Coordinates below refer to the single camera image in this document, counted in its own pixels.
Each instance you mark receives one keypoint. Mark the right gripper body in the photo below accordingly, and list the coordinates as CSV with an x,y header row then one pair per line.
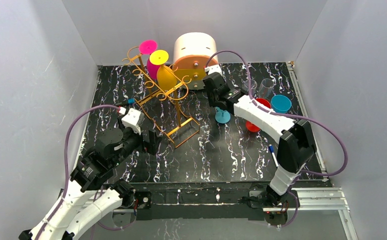
x,y
210,81

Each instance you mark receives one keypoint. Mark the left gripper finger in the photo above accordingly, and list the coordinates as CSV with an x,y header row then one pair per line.
x,y
151,148
154,138

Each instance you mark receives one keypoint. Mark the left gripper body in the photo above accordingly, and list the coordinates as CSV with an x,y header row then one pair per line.
x,y
150,141

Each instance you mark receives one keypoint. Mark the light blue wine glass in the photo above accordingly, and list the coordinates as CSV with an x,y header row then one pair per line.
x,y
222,116

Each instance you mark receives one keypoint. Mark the gold wire wine glass rack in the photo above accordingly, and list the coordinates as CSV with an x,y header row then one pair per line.
x,y
174,96

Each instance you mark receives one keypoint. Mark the clear wine glass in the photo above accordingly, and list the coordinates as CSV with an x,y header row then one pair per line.
x,y
265,88

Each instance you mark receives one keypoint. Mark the yellow wine glass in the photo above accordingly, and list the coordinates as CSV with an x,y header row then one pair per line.
x,y
165,78

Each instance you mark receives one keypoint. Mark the blue front wine glass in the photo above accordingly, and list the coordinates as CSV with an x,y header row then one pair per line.
x,y
280,104

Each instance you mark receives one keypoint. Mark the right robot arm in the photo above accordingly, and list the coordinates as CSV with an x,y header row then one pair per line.
x,y
294,139

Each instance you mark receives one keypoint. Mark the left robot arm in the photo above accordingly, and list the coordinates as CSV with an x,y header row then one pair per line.
x,y
72,218

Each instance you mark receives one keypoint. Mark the clear champagne flute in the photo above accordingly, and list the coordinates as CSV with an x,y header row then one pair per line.
x,y
249,87

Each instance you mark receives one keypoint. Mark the black marker with blue cap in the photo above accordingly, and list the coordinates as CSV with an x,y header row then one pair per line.
x,y
125,102

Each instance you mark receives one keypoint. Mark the white cylindrical container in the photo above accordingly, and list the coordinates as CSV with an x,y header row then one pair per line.
x,y
191,54

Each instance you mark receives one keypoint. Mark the blue and white marker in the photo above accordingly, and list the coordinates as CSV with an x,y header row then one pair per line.
x,y
273,155

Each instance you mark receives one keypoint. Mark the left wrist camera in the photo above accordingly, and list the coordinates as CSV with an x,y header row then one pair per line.
x,y
133,119

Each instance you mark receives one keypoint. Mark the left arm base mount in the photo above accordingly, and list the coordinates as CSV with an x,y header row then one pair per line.
x,y
125,215

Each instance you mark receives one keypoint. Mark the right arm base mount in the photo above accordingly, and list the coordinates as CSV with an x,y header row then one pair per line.
x,y
277,215

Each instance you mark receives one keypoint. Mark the aluminium frame rail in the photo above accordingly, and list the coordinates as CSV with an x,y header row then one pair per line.
x,y
327,199

